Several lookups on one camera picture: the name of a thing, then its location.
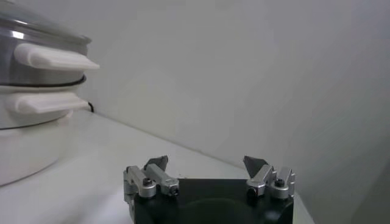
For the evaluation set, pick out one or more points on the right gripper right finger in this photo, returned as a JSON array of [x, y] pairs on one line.
[[265, 178]]

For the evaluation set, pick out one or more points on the round glass pot lid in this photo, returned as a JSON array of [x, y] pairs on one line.
[[36, 22]]

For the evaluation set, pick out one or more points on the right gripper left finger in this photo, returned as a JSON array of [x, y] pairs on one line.
[[152, 178]]

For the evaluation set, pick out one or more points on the cream electric pot base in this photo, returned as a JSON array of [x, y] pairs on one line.
[[24, 146]]

